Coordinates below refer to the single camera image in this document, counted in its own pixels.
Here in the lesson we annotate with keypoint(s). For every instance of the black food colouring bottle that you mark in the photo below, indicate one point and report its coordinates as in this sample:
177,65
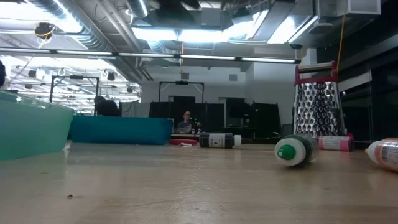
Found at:
214,140

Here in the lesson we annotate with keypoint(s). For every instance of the green food colouring bottle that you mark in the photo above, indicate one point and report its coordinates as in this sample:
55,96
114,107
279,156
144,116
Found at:
295,151

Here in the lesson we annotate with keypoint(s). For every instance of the pink food colouring bottle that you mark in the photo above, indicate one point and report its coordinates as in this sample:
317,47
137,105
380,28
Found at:
335,143

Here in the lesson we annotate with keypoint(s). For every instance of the yellow food colouring bottle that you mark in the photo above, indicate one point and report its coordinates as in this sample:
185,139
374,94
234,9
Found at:
388,154

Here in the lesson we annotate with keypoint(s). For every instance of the black partition panels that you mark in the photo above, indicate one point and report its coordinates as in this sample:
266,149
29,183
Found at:
214,115

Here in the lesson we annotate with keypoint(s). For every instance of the person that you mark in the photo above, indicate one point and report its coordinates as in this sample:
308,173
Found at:
186,126
107,109

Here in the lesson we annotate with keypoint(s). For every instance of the LED light bar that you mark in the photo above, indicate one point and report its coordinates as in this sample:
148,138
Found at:
205,57

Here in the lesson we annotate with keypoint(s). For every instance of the blue plastic bin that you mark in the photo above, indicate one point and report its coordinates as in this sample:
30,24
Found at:
121,130

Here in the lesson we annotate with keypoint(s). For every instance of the green translucent plastic tray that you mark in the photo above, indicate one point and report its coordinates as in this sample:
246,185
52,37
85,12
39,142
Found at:
31,130

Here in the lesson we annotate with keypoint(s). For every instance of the black frame rig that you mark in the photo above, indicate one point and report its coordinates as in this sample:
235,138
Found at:
74,77
182,82

